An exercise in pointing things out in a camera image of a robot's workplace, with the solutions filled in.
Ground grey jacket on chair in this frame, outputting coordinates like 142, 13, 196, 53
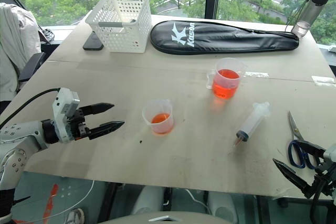
0, 2, 42, 101

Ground blue handled scissors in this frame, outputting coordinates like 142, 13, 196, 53
287, 110, 320, 170

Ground black smartphone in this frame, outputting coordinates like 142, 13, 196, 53
82, 31, 104, 51

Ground thin white cable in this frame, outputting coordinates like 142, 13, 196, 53
15, 180, 96, 223

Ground clear plastic syringe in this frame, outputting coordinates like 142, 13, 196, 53
227, 101, 271, 155

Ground clear bottle with black cap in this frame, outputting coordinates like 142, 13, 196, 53
285, 0, 332, 38

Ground small beaker with orange liquid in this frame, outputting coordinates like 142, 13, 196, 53
142, 99, 175, 136

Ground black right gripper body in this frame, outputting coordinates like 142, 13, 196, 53
312, 165, 336, 196

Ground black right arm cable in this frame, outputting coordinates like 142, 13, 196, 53
309, 182, 325, 224

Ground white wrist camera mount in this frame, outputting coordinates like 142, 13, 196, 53
322, 145, 336, 168
51, 87, 80, 144

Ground black Kason racket bag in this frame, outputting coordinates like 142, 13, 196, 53
150, 20, 300, 56

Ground grey robot torso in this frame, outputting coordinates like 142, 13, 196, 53
104, 210, 232, 224

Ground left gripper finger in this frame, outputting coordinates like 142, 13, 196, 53
80, 102, 115, 116
88, 120, 125, 141

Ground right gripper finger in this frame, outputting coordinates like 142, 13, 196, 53
272, 157, 316, 199
296, 140, 327, 166

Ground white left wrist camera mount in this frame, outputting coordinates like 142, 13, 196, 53
51, 87, 80, 144

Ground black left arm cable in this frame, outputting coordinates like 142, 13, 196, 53
0, 88, 60, 130

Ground clear tape strip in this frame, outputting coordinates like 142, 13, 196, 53
244, 71, 270, 78
311, 76, 336, 86

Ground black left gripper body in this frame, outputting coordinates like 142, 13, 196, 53
68, 107, 91, 142

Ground white rounded robot leg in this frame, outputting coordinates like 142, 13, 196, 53
208, 192, 238, 223
131, 186, 167, 216

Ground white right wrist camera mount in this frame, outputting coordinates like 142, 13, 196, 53
322, 145, 336, 168

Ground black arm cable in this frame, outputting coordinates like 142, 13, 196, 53
309, 182, 325, 224
0, 88, 60, 130

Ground large beaker with red liquid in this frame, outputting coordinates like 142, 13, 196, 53
206, 57, 247, 100

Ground grey sneaker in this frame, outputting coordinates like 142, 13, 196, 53
64, 208, 86, 224

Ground black office chair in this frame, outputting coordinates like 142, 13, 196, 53
18, 27, 55, 83

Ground white perforated plastic basket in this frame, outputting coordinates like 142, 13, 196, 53
85, 0, 152, 54

